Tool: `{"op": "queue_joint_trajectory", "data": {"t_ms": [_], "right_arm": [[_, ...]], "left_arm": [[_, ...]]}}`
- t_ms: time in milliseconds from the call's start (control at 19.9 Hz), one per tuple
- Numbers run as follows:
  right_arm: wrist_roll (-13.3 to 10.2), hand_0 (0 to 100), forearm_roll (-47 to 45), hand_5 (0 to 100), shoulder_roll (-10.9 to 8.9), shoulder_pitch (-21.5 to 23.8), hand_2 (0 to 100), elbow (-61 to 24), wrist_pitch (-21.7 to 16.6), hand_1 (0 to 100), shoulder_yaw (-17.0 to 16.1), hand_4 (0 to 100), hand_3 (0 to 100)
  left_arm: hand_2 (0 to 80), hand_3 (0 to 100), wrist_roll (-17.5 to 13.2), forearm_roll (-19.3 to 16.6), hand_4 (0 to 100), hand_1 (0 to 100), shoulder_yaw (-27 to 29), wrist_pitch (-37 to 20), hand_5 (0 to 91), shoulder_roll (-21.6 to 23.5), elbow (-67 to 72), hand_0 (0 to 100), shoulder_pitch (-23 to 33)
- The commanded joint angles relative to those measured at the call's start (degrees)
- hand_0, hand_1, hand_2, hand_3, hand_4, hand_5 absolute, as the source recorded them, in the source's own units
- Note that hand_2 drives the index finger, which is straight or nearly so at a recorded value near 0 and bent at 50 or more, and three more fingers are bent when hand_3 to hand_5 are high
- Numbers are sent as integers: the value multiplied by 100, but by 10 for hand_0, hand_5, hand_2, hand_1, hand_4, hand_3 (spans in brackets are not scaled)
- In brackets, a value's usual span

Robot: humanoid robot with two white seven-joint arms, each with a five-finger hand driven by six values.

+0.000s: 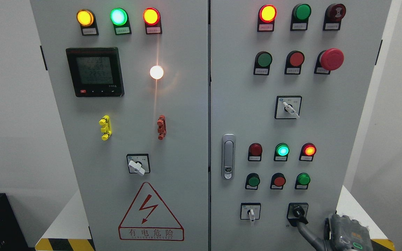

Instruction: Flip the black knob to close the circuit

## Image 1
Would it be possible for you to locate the black knob selector switch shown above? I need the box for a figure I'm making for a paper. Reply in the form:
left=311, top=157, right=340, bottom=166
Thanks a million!
left=286, top=203, right=308, bottom=227

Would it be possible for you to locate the dark red indicator light left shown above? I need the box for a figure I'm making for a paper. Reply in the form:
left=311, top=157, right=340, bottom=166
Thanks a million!
left=247, top=143, right=263, bottom=161

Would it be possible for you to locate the red-rimmed orange light right door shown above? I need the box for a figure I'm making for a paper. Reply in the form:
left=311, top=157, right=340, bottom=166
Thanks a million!
left=257, top=4, right=277, bottom=32

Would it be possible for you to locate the yellow indicator light top left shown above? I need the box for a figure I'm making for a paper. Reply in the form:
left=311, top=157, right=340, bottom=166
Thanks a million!
left=76, top=9, right=99, bottom=36

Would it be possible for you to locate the red electric hazard warning sticker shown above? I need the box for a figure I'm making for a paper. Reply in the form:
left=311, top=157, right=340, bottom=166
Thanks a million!
left=118, top=182, right=185, bottom=241

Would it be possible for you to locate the red buzzer alarm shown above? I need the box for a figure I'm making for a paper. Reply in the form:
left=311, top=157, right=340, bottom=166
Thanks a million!
left=323, top=3, right=346, bottom=31

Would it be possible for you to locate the white lever selector switch lower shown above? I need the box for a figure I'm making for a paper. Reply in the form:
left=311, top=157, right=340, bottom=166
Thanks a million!
left=240, top=203, right=261, bottom=225

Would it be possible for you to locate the white selector switch left door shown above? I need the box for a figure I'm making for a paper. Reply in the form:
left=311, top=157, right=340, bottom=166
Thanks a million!
left=126, top=153, right=151, bottom=176

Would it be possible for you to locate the red emergency stop mushroom button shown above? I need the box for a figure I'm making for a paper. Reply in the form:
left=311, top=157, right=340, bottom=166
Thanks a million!
left=314, top=48, right=344, bottom=75

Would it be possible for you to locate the dark green indicator light top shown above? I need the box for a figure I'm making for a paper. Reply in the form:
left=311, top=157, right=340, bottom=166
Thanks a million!
left=290, top=3, right=312, bottom=31

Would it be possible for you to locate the black digital power meter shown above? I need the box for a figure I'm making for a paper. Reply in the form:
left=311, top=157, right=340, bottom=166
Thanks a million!
left=66, top=47, right=124, bottom=97

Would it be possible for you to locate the green push button lower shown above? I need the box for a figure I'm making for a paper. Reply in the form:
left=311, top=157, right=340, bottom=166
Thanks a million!
left=245, top=173, right=261, bottom=190

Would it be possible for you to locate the silver door handle lock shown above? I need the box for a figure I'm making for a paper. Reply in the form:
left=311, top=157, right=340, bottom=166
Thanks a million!
left=221, top=134, right=236, bottom=181

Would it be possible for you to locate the green push button upper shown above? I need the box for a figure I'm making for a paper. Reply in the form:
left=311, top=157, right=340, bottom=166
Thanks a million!
left=253, top=51, right=273, bottom=76

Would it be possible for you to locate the green lit indicator light middle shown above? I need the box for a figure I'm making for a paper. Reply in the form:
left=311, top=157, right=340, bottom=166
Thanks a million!
left=273, top=143, right=289, bottom=162

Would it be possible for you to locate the red terminal connector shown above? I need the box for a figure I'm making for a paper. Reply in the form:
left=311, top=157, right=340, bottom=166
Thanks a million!
left=157, top=115, right=166, bottom=141

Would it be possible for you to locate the grey left cabinet door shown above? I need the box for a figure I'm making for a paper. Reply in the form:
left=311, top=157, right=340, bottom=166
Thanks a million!
left=31, top=0, right=209, bottom=251

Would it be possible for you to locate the yellow terminal connector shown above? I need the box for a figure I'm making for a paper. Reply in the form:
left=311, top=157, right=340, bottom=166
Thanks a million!
left=99, top=115, right=112, bottom=141

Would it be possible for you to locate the green push button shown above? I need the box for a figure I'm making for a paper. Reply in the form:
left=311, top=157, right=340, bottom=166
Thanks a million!
left=245, top=173, right=261, bottom=190
left=253, top=51, right=273, bottom=76

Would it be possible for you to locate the white glowing lamp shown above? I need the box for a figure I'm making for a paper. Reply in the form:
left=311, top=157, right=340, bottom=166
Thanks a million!
left=149, top=65, right=164, bottom=80

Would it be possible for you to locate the red indicator light right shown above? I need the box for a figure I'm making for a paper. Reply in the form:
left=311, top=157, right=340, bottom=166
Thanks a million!
left=299, top=143, right=317, bottom=162

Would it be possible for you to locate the red-rimmed orange indicator light left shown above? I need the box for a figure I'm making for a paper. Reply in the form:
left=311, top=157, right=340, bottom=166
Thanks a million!
left=143, top=7, right=162, bottom=35

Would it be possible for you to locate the green indicator light lower right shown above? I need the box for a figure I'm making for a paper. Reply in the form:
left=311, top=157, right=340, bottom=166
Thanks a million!
left=295, top=173, right=311, bottom=190

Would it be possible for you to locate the white lever selector switch upper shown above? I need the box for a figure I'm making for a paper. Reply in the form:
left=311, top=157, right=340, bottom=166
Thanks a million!
left=274, top=96, right=302, bottom=119

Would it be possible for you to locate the grey cabinet door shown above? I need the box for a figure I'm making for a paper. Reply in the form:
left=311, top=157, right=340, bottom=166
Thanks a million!
left=210, top=0, right=392, bottom=251
left=31, top=0, right=209, bottom=251

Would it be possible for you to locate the red push button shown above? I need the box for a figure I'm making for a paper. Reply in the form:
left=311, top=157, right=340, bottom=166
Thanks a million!
left=284, top=51, right=305, bottom=75
left=270, top=173, right=286, bottom=190

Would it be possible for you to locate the red push button lower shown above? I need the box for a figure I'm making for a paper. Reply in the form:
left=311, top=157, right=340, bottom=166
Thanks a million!
left=270, top=173, right=286, bottom=190

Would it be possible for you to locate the white lever selector switch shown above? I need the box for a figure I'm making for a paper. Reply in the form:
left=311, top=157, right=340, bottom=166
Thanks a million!
left=274, top=96, right=302, bottom=119
left=240, top=203, right=261, bottom=225

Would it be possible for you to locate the red push button upper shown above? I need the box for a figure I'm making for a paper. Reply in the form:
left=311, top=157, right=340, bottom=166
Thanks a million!
left=284, top=51, right=305, bottom=75

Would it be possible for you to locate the green lit indicator light top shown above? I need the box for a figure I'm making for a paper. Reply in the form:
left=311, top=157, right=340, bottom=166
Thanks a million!
left=110, top=8, right=132, bottom=35

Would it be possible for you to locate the grey right cabinet door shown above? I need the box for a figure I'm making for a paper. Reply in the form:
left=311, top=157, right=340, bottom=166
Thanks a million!
left=210, top=0, right=392, bottom=251

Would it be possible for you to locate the green lit indicator light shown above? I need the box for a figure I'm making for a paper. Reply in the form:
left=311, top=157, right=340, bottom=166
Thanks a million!
left=110, top=8, right=132, bottom=35
left=273, top=143, right=289, bottom=162

